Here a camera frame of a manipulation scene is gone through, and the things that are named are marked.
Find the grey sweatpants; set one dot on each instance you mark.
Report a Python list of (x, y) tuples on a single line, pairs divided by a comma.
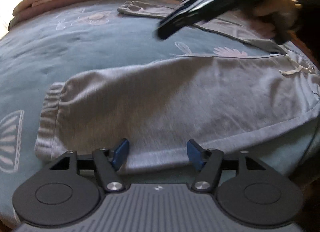
[(162, 97)]

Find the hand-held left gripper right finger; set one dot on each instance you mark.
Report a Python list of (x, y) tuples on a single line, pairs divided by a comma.
[(195, 155)]

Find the teal floral bed sheet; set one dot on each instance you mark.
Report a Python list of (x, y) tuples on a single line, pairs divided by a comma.
[(75, 47)]

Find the person's right hand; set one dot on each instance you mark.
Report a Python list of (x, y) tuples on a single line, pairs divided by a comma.
[(277, 12)]

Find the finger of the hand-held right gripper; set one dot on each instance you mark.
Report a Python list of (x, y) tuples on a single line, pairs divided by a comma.
[(175, 26)]

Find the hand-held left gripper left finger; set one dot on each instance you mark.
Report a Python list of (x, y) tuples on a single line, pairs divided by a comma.
[(121, 154)]

